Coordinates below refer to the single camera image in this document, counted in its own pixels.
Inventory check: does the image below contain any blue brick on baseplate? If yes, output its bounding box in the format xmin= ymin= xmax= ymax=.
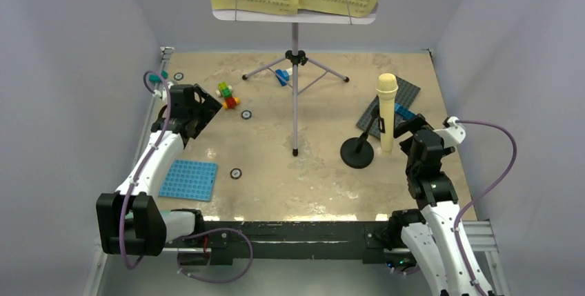
xmin=395 ymin=103 xmax=416 ymax=121

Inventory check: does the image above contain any cream yellow microphone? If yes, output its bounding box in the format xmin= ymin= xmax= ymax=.
xmin=376 ymin=73 xmax=398 ymax=155

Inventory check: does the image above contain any black desktop microphone stand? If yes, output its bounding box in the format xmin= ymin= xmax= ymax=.
xmin=340 ymin=107 xmax=386 ymax=169

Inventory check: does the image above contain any teal plastic clip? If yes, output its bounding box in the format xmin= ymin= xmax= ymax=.
xmin=148 ymin=70 xmax=168 ymax=83

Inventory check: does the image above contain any aluminium left frame rail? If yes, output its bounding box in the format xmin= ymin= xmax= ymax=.
xmin=82 ymin=46 xmax=175 ymax=296

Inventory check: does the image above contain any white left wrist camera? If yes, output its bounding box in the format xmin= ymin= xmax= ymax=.
xmin=152 ymin=81 xmax=176 ymax=101

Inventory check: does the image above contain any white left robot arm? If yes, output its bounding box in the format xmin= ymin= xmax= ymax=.
xmin=96 ymin=84 xmax=222 ymax=256

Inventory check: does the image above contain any poker chip front left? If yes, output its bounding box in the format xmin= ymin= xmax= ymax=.
xmin=230 ymin=168 xmax=242 ymax=179

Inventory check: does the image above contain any colourful toy brick car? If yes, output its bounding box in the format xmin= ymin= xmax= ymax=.
xmin=216 ymin=82 xmax=240 ymax=110

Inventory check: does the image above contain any poker chip near car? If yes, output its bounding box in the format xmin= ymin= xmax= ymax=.
xmin=241 ymin=110 xmax=252 ymax=120

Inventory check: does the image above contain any lilac tripod music stand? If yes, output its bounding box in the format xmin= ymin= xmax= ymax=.
xmin=212 ymin=4 xmax=378 ymax=157

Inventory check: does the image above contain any dark grey studded baseplate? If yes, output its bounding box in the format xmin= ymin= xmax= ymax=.
xmin=355 ymin=75 xmax=422 ymax=139

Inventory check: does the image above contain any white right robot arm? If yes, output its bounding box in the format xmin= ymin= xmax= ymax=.
xmin=387 ymin=115 xmax=496 ymax=295

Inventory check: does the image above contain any black front mounting rail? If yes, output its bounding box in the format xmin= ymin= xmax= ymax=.
xmin=177 ymin=220 xmax=417 ymax=268

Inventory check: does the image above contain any light blue studded baseplate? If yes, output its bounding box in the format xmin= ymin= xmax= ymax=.
xmin=159 ymin=159 xmax=218 ymax=201

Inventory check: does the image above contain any blue brick under stand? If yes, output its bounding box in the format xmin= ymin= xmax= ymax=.
xmin=275 ymin=68 xmax=293 ymax=86

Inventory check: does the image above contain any poker chip back left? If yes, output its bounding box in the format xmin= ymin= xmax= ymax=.
xmin=174 ymin=72 xmax=184 ymax=81

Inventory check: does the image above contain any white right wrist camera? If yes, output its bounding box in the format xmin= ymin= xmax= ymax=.
xmin=434 ymin=117 xmax=466 ymax=148

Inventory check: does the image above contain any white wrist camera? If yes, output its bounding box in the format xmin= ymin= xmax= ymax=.
xmin=434 ymin=117 xmax=466 ymax=148
xmin=152 ymin=81 xmax=176 ymax=101

